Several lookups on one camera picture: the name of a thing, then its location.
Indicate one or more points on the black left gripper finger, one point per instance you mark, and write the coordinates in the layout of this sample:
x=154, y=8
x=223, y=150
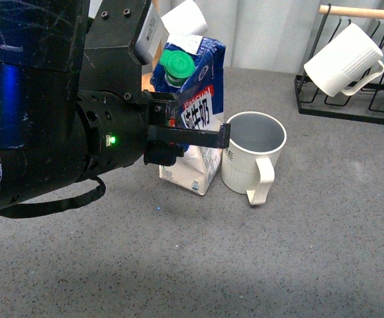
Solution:
x=206, y=138

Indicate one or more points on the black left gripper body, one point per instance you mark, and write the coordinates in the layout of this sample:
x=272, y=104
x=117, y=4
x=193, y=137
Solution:
x=117, y=130

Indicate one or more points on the cream ribbed mug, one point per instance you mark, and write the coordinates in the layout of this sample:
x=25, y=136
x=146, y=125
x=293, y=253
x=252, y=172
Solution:
x=346, y=64
x=248, y=164

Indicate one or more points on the blue Pascual milk carton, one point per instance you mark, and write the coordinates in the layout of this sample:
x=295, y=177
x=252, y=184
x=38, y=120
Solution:
x=191, y=66

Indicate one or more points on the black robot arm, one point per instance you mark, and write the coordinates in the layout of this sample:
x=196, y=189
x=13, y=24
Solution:
x=71, y=103

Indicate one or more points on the wooden mug tree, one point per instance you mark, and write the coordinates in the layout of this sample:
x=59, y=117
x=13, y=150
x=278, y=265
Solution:
x=146, y=84

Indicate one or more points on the white mug on tree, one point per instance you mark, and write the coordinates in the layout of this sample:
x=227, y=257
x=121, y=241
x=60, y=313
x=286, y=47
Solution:
x=186, y=18

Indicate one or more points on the cream ribbed hanging mug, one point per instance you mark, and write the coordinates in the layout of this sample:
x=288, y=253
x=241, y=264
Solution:
x=346, y=64

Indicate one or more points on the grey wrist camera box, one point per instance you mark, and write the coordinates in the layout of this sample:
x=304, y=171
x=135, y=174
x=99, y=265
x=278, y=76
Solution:
x=150, y=36

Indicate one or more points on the black wire mug rack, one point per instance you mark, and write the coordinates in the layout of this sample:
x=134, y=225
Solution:
x=367, y=105

